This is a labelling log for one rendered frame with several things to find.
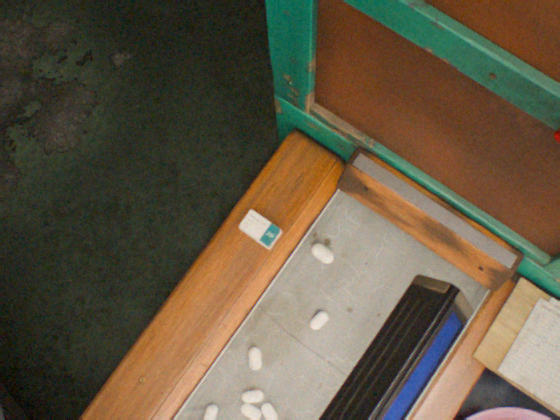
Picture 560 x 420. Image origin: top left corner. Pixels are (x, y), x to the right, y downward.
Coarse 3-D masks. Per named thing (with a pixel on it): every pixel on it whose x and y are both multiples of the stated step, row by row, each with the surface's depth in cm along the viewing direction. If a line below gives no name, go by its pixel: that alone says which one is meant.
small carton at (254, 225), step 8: (248, 216) 108; (256, 216) 108; (240, 224) 108; (248, 224) 108; (256, 224) 107; (264, 224) 107; (272, 224) 107; (248, 232) 107; (256, 232) 107; (264, 232) 107; (272, 232) 107; (280, 232) 107; (256, 240) 108; (264, 240) 107; (272, 240) 107
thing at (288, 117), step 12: (276, 96) 108; (276, 108) 113; (288, 108) 109; (288, 120) 114; (300, 120) 110; (312, 120) 107; (288, 132) 120; (312, 132) 112; (324, 132) 108; (324, 144) 113; (336, 144) 109; (348, 144) 106; (348, 156) 111; (528, 264) 100; (528, 276) 105; (540, 276) 101; (552, 276) 98; (540, 288) 106; (552, 288) 103
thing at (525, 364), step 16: (544, 304) 103; (528, 320) 103; (544, 320) 103; (528, 336) 102; (544, 336) 102; (512, 352) 101; (528, 352) 101; (544, 352) 101; (512, 368) 101; (528, 368) 101; (544, 368) 101; (528, 384) 100; (544, 384) 100; (544, 400) 99
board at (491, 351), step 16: (512, 288) 105; (528, 288) 104; (512, 304) 104; (528, 304) 104; (496, 320) 103; (512, 320) 103; (496, 336) 102; (512, 336) 102; (480, 352) 102; (496, 352) 102; (496, 368) 101
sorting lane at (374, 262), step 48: (336, 192) 113; (336, 240) 111; (384, 240) 111; (288, 288) 109; (336, 288) 109; (384, 288) 109; (480, 288) 108; (240, 336) 107; (288, 336) 107; (336, 336) 107; (240, 384) 105; (288, 384) 105; (336, 384) 105
